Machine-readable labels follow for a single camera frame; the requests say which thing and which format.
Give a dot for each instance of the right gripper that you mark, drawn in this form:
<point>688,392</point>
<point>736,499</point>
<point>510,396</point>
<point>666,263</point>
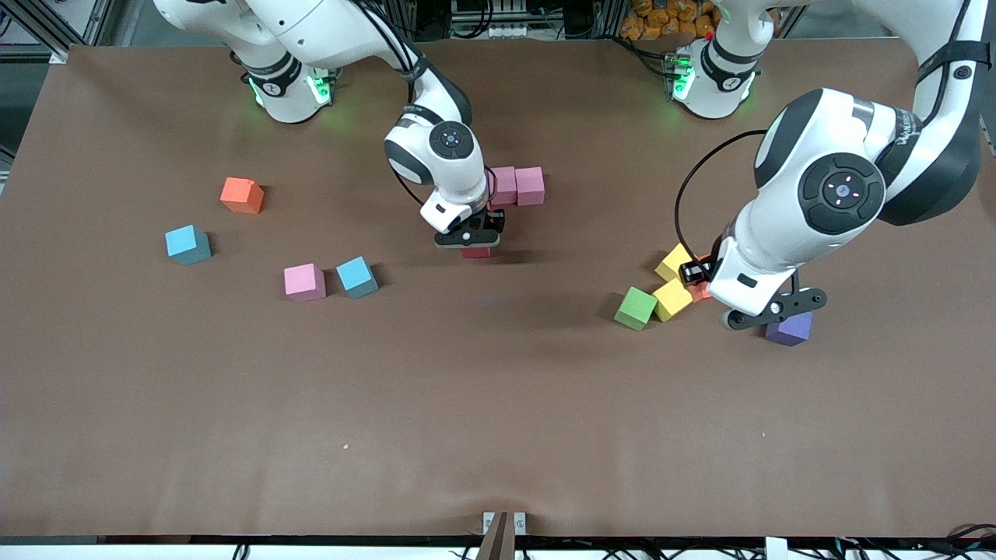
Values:
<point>495,220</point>

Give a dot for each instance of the bag of orange snacks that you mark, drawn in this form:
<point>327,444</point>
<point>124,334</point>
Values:
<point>661,19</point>

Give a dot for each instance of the purple foam cube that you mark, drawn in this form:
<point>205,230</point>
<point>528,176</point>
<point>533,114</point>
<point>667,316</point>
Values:
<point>790,333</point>

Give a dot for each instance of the cyan foam cube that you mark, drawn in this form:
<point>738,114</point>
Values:
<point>187,243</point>
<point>356,274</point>

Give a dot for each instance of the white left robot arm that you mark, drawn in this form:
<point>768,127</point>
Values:
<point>843,190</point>

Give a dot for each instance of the small white socket strip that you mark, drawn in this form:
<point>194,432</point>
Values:
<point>510,32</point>

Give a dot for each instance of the yellow foam cube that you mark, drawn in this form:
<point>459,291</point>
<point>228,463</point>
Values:
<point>674,263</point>
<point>672,300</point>

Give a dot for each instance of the pink foam cube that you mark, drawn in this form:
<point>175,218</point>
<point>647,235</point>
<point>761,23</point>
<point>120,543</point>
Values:
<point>506,185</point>
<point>303,280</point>
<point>530,185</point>

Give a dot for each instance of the orange foam cube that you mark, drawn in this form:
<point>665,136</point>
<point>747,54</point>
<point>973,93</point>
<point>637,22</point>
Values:
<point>699,292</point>
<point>240,194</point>

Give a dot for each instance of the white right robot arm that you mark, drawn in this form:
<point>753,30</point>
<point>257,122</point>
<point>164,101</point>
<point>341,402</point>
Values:
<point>450,140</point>

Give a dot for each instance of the red foam cube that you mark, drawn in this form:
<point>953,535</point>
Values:
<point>476,253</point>

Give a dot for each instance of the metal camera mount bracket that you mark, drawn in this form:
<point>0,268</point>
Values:
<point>504,537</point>

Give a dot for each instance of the green foam cube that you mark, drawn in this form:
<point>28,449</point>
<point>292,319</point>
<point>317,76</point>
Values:
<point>636,308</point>

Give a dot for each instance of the aluminium frame rail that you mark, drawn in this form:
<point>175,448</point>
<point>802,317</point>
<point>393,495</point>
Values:
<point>58,53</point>

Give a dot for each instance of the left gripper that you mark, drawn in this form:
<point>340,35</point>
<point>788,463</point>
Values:
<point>692,272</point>

